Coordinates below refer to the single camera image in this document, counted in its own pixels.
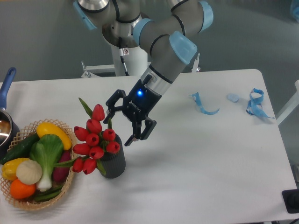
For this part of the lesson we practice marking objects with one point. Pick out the woven wicker basket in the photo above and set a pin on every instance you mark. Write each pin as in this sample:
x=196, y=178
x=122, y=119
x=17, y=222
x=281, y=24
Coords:
x=30, y=204

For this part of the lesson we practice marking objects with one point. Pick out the tangled blue tape strip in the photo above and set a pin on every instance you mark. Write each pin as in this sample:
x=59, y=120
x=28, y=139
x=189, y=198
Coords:
x=254, y=107

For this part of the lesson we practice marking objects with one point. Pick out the green cucumber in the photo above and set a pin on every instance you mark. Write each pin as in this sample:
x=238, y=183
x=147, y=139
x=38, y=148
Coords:
x=20, y=150

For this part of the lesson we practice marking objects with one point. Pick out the red tulip bouquet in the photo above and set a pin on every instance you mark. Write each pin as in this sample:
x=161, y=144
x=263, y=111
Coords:
x=97, y=145

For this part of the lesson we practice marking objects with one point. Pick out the yellow bell pepper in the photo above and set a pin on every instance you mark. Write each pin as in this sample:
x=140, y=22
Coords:
x=10, y=167

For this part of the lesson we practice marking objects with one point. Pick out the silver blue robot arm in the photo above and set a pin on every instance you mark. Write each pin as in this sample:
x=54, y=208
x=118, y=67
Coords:
x=167, y=42

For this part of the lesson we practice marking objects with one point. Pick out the curved blue tape strip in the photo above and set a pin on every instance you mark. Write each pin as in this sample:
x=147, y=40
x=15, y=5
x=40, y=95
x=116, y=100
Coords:
x=196, y=97

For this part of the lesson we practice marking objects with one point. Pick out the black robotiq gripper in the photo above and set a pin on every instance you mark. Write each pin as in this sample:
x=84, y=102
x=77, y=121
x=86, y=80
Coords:
x=141, y=102

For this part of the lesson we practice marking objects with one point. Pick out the green bok choy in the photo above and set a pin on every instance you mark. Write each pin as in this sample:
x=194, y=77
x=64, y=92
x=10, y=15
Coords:
x=46, y=152

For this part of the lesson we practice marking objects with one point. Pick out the green bean pods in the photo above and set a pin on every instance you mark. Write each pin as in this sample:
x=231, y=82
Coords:
x=47, y=195

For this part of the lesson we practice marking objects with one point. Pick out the purple sweet potato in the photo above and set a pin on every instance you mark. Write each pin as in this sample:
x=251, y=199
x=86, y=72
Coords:
x=59, y=173

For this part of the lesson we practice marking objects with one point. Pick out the orange fruit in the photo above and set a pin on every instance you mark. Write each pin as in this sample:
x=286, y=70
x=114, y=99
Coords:
x=19, y=190

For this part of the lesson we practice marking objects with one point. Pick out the light blue bottle cap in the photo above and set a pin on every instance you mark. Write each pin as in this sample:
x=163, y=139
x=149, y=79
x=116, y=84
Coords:
x=233, y=97

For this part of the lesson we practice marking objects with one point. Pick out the white garlic bulb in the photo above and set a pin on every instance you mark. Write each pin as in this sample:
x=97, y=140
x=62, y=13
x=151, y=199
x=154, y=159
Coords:
x=29, y=172

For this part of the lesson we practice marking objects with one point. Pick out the dark grey ribbed vase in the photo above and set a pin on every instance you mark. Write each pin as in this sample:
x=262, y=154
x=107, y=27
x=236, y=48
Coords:
x=114, y=164

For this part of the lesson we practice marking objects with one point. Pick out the white frame leg right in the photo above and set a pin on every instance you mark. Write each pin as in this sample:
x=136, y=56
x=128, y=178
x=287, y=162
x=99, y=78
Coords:
x=292, y=103

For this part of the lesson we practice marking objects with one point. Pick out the yellow squash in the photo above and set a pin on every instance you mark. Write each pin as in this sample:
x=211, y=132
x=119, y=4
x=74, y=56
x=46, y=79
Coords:
x=49, y=128

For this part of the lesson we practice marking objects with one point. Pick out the black device at edge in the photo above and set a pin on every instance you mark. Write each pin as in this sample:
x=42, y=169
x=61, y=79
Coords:
x=291, y=200

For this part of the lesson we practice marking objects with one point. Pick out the blue handled saucepan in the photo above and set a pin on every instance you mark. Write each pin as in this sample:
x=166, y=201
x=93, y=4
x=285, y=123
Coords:
x=8, y=129

